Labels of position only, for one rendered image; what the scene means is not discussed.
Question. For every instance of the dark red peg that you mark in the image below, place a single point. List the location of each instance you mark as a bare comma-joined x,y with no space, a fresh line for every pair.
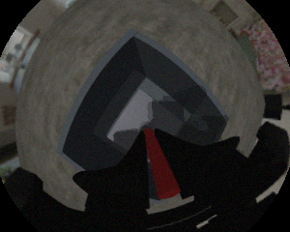
166,184

